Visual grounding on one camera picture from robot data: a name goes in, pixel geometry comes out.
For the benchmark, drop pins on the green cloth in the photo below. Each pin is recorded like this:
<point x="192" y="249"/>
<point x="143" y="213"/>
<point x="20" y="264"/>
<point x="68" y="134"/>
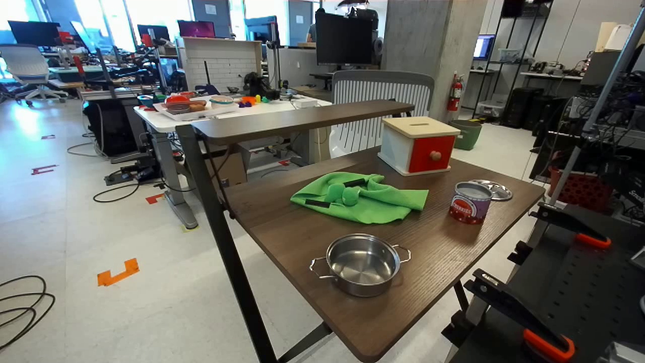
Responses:
<point x="383" y="204"/>

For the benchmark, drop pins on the green dumbbell toy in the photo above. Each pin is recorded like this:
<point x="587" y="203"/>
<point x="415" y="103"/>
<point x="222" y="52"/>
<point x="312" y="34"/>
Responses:
<point x="336" y="192"/>

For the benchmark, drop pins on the white wooden box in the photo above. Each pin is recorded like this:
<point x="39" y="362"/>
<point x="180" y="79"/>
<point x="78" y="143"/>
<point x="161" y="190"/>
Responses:
<point x="398" y="143"/>

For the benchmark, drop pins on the red drawer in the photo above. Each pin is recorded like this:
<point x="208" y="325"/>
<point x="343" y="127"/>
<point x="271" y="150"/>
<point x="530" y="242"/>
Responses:
<point x="421" y="156"/>

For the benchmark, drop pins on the grey slatted office chair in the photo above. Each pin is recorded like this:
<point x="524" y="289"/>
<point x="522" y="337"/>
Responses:
<point x="378" y="88"/>

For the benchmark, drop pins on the wooden drawer knob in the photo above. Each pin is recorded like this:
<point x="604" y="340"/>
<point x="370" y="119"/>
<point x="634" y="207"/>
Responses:
<point x="435" y="156"/>

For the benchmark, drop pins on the large black monitor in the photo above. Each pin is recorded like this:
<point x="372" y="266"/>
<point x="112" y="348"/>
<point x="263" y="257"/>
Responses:
<point x="344" y="39"/>

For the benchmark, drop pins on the white tray of toy dishes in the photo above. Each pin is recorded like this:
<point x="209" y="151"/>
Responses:
<point x="196" y="112"/>

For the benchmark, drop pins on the tin can with purple label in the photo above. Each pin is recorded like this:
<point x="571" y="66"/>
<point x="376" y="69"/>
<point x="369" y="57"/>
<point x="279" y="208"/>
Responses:
<point x="468" y="206"/>

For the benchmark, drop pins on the green bin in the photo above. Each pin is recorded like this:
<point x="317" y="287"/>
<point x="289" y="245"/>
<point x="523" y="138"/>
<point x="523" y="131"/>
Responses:
<point x="466" y="135"/>

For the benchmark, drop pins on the white tiled partition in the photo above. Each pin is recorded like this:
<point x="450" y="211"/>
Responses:
<point x="221" y="63"/>

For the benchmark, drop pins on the red fire extinguisher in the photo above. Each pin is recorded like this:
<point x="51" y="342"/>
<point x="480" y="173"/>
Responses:
<point x="456" y="96"/>

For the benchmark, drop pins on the white table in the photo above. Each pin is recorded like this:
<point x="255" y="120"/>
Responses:
<point x="161" y="125"/>

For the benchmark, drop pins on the silver metal lid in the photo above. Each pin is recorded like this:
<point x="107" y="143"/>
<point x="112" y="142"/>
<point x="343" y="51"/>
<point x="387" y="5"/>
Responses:
<point x="500" y="191"/>

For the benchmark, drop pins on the lit blue screen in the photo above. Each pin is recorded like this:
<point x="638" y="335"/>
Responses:
<point x="482" y="47"/>

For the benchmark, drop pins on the black computer tower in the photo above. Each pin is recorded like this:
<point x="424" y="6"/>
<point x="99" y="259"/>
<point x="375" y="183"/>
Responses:
<point x="521" y="106"/>

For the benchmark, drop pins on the red basket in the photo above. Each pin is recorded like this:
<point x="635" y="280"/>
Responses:
<point x="582" y="190"/>

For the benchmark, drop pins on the black metal shelf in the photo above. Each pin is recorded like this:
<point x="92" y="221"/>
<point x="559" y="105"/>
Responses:
<point x="526" y="15"/>

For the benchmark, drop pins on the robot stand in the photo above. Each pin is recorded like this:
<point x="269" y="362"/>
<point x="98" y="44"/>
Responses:
<point x="579" y="297"/>

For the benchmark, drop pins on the white office chair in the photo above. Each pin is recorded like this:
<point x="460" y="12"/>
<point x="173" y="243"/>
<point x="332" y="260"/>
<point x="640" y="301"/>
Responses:
<point x="27" y="65"/>

